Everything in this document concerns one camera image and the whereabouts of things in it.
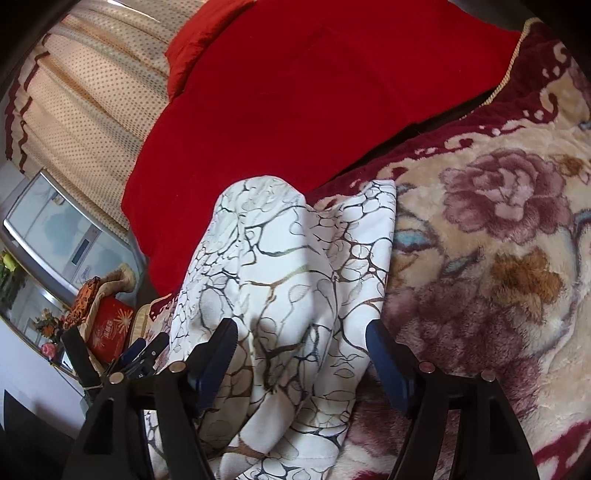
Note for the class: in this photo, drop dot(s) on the white black-veined coat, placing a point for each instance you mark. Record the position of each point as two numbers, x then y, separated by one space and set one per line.
286 286

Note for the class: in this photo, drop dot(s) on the floral plush blanket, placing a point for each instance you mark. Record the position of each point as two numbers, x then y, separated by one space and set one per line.
485 277

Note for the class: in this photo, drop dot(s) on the artificial flower bouquet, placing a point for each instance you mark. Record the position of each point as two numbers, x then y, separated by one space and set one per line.
48 323

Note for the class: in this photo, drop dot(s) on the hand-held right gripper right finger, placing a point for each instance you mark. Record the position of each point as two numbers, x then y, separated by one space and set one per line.
390 369

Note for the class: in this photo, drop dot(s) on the red gift box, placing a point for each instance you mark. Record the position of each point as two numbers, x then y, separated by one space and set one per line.
111 330

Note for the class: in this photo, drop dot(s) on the beige dotted curtain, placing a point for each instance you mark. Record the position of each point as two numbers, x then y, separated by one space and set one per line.
87 92

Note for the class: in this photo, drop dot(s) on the green plant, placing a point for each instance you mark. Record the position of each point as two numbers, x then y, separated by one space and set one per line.
9 274

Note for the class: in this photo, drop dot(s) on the beige fur-trimmed coat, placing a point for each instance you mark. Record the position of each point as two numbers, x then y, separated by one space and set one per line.
115 281

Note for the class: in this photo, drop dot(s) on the red pillow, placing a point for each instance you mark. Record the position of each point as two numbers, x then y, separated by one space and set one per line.
198 41

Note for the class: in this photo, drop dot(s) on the orange patterned cloth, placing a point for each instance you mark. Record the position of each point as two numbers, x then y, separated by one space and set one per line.
83 300

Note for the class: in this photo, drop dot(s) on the red sofa cover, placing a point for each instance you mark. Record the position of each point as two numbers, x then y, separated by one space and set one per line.
300 92

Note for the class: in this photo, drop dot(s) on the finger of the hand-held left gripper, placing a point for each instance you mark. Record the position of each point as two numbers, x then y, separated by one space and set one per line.
82 360
138 357

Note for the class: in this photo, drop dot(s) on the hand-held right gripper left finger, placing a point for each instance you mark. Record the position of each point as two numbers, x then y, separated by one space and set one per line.
217 364

